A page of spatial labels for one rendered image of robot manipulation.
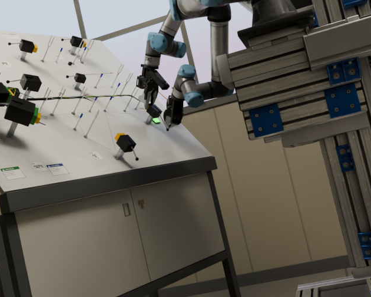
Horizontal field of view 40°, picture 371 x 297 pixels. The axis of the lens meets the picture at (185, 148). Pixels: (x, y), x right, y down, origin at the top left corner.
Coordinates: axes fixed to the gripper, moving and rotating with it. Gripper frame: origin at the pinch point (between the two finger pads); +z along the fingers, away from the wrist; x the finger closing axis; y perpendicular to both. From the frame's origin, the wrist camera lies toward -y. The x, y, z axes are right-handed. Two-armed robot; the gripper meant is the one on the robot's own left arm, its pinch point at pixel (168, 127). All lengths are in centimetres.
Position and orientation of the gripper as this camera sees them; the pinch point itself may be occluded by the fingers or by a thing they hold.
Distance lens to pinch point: 246.7
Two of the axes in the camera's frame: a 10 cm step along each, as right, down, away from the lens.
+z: -2.6, 6.5, 7.1
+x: -9.7, -1.7, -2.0
